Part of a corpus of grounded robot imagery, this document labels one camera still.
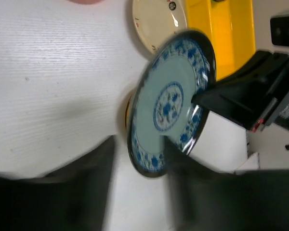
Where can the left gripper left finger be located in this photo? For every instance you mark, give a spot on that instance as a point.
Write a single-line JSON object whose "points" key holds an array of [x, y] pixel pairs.
{"points": [[71, 198]]}

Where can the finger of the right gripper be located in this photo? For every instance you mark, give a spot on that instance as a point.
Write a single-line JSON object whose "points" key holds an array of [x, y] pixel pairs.
{"points": [[247, 104]]}

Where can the yellow plastic bin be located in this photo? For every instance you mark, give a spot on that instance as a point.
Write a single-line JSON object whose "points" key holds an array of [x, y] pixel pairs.
{"points": [[229, 25]]}

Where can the yellow patterned plate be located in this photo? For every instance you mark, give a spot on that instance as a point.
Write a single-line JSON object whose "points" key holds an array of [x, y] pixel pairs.
{"points": [[128, 110]]}

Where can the cream patterned plate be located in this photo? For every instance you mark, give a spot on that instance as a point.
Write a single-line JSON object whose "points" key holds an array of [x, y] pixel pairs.
{"points": [[157, 20]]}

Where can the blue floral plate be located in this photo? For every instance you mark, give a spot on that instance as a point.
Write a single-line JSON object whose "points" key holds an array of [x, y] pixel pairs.
{"points": [[162, 103]]}

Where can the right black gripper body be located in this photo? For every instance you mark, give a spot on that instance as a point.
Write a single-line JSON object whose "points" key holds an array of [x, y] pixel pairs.
{"points": [[271, 69]]}

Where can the left orange plate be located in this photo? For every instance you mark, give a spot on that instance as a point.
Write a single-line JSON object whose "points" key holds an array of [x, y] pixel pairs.
{"points": [[85, 2]]}

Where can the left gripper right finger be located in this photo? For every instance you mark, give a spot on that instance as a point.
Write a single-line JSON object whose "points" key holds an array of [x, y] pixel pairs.
{"points": [[205, 200]]}

